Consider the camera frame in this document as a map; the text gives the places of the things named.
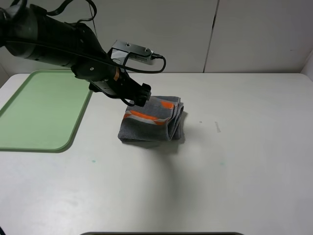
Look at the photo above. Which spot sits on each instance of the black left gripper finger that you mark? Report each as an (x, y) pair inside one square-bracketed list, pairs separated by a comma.
[(142, 94)]

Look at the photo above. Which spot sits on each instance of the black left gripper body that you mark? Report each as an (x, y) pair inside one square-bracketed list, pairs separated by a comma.
[(114, 83)]

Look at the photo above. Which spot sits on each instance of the grey towel with orange stripes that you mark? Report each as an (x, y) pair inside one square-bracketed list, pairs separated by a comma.
[(158, 120)]

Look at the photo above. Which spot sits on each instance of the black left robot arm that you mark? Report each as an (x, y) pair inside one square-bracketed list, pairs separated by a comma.
[(29, 33)]

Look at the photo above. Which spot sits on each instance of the light green plastic tray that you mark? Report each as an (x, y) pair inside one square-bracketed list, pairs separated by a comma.
[(45, 112)]

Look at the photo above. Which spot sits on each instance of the clear tape strip on table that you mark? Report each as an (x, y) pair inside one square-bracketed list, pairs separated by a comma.
[(217, 127)]

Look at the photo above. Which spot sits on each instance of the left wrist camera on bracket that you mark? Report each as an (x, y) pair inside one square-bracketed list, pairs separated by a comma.
[(121, 52)]

